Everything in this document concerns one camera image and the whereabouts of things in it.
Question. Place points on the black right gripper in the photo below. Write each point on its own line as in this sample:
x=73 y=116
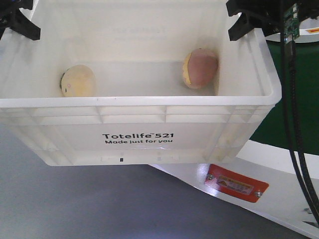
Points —
x=268 y=15

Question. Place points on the brown round plush toy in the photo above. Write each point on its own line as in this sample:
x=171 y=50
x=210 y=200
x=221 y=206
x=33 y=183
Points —
x=199 y=68

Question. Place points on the green circuit board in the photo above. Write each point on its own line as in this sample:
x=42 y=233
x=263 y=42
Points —
x=291 y=24

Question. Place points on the cream round plush toy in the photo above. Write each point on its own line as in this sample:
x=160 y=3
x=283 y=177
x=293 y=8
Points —
x=78 y=81

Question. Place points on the red warning label plate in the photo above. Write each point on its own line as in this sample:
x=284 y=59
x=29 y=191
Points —
x=235 y=184

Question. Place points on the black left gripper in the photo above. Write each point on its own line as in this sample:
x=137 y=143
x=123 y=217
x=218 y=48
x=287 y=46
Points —
x=11 y=17

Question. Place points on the white plastic tote box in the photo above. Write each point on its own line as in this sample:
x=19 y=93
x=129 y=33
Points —
x=142 y=111

